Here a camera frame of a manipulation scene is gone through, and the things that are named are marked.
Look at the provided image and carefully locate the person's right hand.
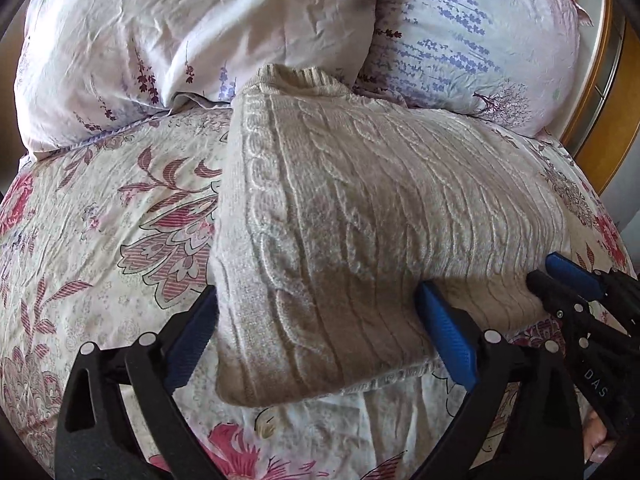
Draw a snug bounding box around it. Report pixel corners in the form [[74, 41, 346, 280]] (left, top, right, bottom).
[[581, 407, 619, 466]]

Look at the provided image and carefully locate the wooden headboard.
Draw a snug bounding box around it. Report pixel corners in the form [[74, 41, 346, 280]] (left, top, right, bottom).
[[562, 0, 640, 198]]

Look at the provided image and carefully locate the lavender and tree print pillow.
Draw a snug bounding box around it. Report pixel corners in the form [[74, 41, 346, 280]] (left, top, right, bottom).
[[352, 0, 593, 138]]

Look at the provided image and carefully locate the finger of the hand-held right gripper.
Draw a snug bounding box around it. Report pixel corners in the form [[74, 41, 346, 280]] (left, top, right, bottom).
[[527, 270, 593, 323], [545, 252, 640, 311]]

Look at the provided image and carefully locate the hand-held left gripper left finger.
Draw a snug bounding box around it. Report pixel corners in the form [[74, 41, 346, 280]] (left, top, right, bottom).
[[54, 285, 219, 480]]

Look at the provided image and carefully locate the floral bed sheet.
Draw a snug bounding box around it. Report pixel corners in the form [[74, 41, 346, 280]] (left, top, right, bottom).
[[0, 105, 640, 480]]

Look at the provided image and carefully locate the cream cable-knit sweater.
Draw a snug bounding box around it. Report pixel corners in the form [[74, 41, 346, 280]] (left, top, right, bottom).
[[207, 63, 568, 408]]

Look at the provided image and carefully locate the pale pink floral pillow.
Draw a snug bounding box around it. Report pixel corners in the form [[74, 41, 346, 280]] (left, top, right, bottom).
[[15, 0, 381, 156]]

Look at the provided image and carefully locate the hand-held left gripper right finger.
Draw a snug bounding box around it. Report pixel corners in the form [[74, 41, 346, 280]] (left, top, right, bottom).
[[415, 281, 586, 480]]

